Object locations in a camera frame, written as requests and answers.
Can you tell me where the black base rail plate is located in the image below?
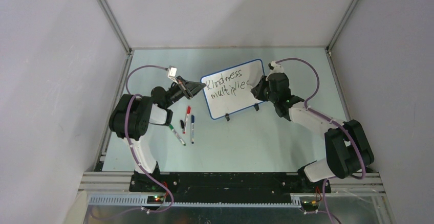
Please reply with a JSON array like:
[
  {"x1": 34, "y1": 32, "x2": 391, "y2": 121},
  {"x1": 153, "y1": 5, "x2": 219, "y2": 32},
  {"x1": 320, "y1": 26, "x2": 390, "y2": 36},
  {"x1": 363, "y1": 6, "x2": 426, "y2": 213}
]
[{"x1": 129, "y1": 172, "x2": 323, "y2": 204}]

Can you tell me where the red whiteboard marker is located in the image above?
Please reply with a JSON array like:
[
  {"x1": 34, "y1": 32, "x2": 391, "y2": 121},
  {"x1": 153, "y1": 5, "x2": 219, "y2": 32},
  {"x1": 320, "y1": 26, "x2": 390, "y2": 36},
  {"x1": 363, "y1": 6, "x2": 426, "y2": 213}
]
[{"x1": 183, "y1": 106, "x2": 191, "y2": 134}]

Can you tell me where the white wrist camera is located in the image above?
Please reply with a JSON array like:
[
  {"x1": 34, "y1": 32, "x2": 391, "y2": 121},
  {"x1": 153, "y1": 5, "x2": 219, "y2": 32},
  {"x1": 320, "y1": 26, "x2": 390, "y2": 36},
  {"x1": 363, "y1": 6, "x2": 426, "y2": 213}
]
[
  {"x1": 167, "y1": 66, "x2": 178, "y2": 83},
  {"x1": 266, "y1": 61, "x2": 285, "y2": 80}
]

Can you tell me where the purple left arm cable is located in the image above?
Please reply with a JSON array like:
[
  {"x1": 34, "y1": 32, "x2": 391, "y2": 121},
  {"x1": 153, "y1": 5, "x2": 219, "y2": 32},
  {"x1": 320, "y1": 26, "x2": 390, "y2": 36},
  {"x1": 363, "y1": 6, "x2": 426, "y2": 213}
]
[{"x1": 90, "y1": 65, "x2": 175, "y2": 220}]

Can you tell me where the grey slotted cable duct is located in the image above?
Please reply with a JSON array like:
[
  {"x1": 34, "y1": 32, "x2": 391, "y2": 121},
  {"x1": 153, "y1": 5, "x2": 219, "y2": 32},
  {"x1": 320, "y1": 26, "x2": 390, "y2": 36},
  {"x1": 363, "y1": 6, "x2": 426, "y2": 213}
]
[{"x1": 89, "y1": 194, "x2": 301, "y2": 208}]

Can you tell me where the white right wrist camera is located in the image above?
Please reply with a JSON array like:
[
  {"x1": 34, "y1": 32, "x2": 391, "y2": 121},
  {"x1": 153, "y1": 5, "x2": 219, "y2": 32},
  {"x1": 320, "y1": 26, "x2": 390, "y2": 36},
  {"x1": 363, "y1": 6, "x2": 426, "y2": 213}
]
[{"x1": 266, "y1": 61, "x2": 285, "y2": 80}]

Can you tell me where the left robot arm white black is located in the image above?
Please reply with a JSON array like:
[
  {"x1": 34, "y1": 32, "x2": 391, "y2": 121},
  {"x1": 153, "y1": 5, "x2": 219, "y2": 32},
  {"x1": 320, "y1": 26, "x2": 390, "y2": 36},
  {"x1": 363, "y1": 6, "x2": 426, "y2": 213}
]
[{"x1": 108, "y1": 76, "x2": 206, "y2": 192}]

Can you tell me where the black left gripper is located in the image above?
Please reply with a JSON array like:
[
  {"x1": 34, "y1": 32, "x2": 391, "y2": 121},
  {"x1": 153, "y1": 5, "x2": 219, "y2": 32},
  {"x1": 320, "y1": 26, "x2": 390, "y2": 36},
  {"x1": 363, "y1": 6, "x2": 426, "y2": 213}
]
[{"x1": 164, "y1": 76, "x2": 206, "y2": 108}]

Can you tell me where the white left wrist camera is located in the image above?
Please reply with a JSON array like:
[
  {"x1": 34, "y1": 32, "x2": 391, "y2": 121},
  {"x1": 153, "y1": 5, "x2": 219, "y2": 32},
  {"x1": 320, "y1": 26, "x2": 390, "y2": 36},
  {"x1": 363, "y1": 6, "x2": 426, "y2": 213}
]
[{"x1": 167, "y1": 66, "x2": 178, "y2": 83}]

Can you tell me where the green whiteboard marker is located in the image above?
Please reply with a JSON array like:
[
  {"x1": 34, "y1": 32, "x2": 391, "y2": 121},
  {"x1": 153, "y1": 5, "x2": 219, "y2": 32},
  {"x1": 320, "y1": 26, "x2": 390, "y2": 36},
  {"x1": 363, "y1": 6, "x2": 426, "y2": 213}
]
[{"x1": 169, "y1": 124, "x2": 186, "y2": 146}]

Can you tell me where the blue-framed whiteboard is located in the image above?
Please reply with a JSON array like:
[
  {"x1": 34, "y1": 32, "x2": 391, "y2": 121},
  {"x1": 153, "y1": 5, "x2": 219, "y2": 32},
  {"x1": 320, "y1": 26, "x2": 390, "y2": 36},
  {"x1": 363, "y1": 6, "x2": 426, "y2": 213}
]
[{"x1": 200, "y1": 59, "x2": 264, "y2": 120}]

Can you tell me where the blue whiteboard marker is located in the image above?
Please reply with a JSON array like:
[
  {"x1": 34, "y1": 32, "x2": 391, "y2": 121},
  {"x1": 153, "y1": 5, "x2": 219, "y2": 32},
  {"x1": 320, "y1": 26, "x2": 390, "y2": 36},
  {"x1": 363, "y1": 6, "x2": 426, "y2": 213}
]
[{"x1": 190, "y1": 115, "x2": 195, "y2": 144}]

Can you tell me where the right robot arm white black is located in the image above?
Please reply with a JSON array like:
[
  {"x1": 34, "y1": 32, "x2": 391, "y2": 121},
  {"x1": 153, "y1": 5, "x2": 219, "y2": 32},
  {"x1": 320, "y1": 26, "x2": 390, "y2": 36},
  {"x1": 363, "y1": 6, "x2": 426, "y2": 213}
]
[{"x1": 251, "y1": 73, "x2": 375, "y2": 192}]

